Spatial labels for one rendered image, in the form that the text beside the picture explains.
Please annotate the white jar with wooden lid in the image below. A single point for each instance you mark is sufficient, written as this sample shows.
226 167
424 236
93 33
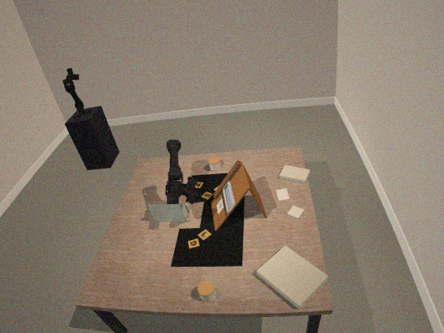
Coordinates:
207 291
215 164

